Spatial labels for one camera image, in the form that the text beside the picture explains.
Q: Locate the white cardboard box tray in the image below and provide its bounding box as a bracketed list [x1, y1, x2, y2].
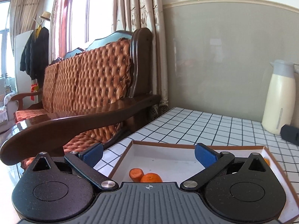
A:
[108, 141, 298, 223]

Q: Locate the checkered white tablecloth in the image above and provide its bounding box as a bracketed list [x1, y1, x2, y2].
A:
[94, 107, 298, 191]

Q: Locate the wooden sofa with orange cushions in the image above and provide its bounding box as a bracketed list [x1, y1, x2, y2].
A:
[1, 31, 160, 168]

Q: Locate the cream thermos jug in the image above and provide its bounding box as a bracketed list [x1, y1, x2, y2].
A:
[261, 60, 298, 135]

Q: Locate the white armchair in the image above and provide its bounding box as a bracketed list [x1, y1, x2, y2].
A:
[0, 77, 18, 133]

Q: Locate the black coat on rack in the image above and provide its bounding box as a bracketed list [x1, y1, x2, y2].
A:
[20, 27, 49, 88]

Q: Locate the window with red frame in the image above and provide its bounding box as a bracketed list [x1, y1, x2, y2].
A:
[49, 0, 113, 60]

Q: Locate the orange carrot piece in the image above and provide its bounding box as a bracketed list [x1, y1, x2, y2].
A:
[129, 168, 144, 183]

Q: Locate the orange tangerine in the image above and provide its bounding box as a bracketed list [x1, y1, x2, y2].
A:
[140, 173, 163, 183]

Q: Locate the straw hat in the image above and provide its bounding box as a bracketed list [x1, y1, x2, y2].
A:
[39, 11, 51, 21]

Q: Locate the beige curtain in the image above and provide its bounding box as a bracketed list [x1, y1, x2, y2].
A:
[113, 0, 168, 113]

